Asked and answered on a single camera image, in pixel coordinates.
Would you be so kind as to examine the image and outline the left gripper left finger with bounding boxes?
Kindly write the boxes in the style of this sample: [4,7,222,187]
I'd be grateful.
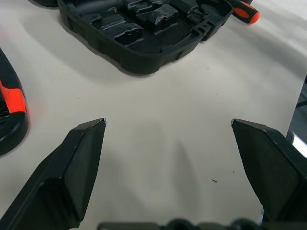
[0,118,107,230]

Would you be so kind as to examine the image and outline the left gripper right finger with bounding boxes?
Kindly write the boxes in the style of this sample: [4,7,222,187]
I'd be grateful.
[230,118,307,230]

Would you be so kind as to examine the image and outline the black orange handled screwdriver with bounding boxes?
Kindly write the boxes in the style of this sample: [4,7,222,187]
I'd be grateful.
[229,0,261,24]

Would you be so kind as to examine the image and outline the black plastic tool case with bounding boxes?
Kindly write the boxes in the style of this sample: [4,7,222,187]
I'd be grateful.
[57,0,235,76]

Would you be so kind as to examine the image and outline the shiny silver metal part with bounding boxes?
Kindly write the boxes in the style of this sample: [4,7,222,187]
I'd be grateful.
[286,130,307,159]

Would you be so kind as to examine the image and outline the black rounded object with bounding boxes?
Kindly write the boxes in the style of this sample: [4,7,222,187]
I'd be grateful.
[28,0,59,8]

